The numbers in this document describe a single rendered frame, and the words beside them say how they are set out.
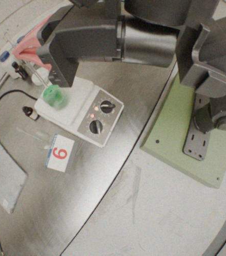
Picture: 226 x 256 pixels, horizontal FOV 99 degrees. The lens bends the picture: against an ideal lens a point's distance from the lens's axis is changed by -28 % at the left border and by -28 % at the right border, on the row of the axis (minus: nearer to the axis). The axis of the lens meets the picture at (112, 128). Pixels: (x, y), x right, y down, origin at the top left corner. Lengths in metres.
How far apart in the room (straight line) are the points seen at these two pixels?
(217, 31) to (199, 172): 0.31
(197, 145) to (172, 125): 0.08
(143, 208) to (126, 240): 0.12
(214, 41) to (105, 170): 0.34
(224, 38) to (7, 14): 0.71
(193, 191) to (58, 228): 0.41
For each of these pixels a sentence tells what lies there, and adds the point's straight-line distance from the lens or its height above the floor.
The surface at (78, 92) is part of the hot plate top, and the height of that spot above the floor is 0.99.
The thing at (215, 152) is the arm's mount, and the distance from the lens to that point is 0.40.
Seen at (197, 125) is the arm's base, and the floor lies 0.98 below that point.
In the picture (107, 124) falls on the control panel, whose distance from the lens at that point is 0.32.
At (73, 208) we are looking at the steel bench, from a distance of 0.39.
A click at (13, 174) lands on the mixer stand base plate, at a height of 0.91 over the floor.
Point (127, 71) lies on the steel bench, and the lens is 0.45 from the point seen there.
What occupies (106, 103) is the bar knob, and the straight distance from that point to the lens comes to 0.31.
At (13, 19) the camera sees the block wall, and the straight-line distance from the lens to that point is 0.72.
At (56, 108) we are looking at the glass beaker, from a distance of 0.29.
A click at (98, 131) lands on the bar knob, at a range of 0.29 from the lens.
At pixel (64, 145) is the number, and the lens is 0.35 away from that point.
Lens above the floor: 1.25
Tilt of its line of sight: 75 degrees down
